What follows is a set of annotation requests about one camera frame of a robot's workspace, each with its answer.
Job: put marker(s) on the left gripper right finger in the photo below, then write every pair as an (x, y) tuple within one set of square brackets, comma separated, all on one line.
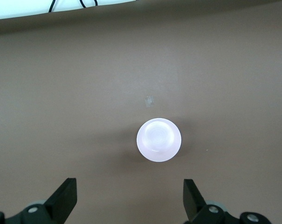
[(192, 200)]

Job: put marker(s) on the pink bowl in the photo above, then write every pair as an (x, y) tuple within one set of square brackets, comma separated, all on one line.
[(159, 140)]

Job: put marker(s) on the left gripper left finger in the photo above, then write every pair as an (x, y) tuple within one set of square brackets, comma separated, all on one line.
[(61, 198)]

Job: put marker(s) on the clear tape piece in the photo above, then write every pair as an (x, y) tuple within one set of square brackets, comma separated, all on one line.
[(149, 101)]

